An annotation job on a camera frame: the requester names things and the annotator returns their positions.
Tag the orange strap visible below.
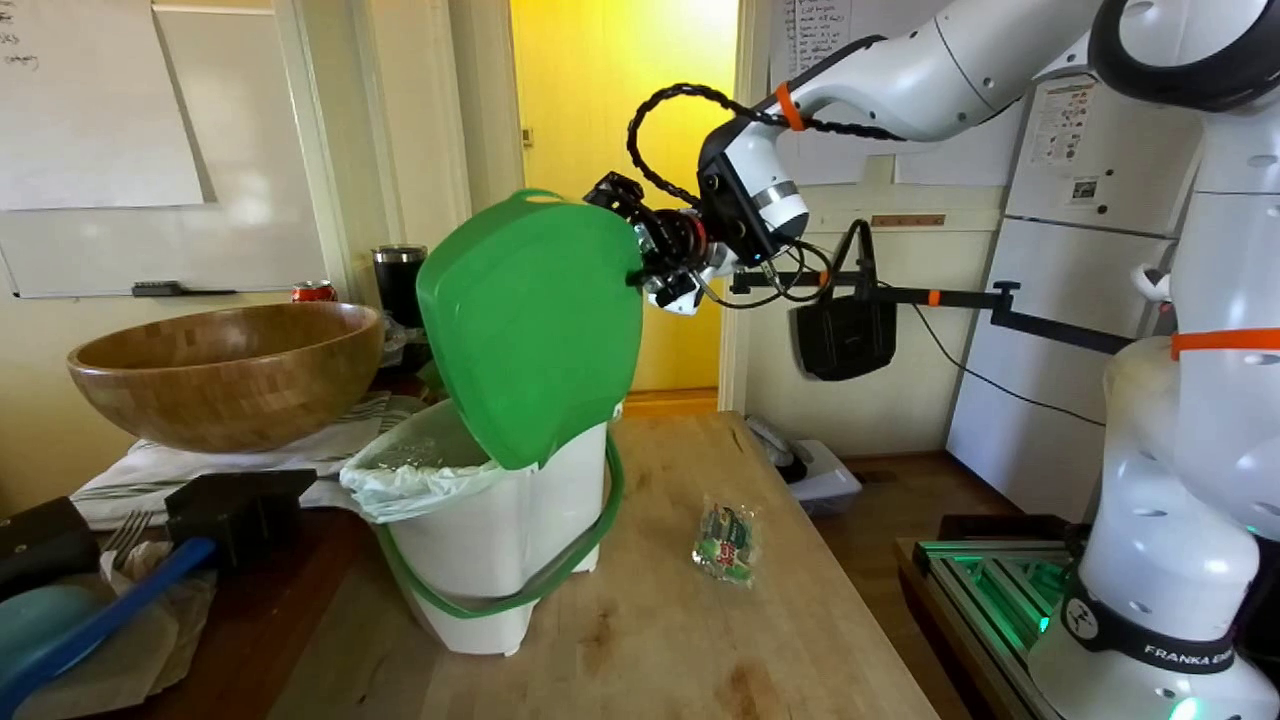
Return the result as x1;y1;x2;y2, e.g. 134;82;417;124
773;79;812;133
1168;324;1280;360

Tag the crumpled clear plastic bag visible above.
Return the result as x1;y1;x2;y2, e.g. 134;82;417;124
52;517;219;720

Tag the green plastic bin lid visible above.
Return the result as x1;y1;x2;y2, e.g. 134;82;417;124
410;188;648;470

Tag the large wooden bowl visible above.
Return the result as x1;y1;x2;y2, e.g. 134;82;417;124
63;299;390;454

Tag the handwritten wall paper sheet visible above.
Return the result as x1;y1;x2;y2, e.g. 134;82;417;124
768;0;923;193

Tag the green bin carry handle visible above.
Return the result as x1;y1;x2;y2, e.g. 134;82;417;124
372;422;633;622

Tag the blue tool handle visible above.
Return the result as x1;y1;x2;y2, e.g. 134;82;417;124
0;532;219;716

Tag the white wall poster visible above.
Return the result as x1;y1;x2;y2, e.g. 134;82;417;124
0;0;210;216

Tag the yellow door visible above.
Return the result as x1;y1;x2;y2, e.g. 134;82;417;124
506;0;739;395

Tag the thin black cable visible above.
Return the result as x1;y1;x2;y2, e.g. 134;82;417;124
912;299;1091;430

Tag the black cable chain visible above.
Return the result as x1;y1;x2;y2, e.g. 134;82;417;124
624;79;912;206

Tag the white striped cloth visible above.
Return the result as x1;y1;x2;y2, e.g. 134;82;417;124
70;395;417;532

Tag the large whiteboard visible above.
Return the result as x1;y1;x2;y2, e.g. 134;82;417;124
0;0;332;305

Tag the translucent plastic storage box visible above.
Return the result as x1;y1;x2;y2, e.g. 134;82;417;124
734;413;869;510

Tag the black plastic block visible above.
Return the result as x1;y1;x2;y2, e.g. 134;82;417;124
164;466;318;570

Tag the black tumbler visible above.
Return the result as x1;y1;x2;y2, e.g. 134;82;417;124
367;242;431;339

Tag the metal base mount green light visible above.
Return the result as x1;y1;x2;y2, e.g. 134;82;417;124
912;532;1087;720

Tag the black hanging bag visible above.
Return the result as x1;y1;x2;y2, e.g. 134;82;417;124
784;216;900;385

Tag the white cabinet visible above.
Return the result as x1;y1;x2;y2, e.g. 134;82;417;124
941;71;1205;527

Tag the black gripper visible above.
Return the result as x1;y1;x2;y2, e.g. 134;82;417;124
584;170;715;305

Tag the black looping gripper cable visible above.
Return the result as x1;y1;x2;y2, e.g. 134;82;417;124
711;234;839;315

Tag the white plastic bin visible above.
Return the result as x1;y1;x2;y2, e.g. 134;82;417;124
375;420;617;659

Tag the black flat object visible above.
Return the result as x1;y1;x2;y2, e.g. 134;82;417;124
0;493;104;603

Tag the black whiteboard marker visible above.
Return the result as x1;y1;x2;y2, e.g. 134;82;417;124
129;277;238;305

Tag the clear green candy packet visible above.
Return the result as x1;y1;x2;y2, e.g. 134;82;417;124
687;494;768;592

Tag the teal object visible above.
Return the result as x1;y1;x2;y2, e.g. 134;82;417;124
0;576;104;683

